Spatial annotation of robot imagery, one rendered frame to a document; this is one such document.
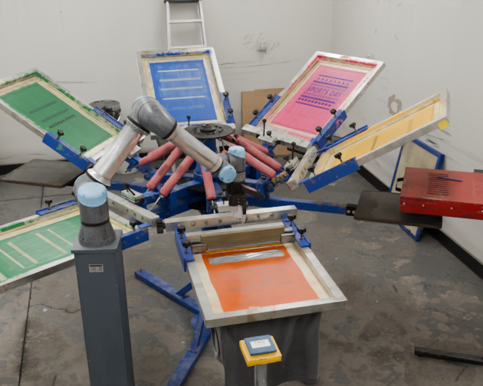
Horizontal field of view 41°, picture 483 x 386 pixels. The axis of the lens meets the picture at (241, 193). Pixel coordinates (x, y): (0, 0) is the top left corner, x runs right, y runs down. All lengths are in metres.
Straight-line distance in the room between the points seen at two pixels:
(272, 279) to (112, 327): 0.72
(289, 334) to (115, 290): 0.75
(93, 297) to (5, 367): 1.50
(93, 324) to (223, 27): 4.70
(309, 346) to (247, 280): 0.39
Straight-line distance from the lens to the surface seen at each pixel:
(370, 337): 4.23
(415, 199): 3.41
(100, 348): 2.94
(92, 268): 2.73
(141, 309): 4.51
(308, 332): 2.83
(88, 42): 6.91
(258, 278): 2.88
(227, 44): 7.07
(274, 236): 3.11
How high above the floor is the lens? 2.39
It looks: 22 degrees down
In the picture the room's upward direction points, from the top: 1 degrees counter-clockwise
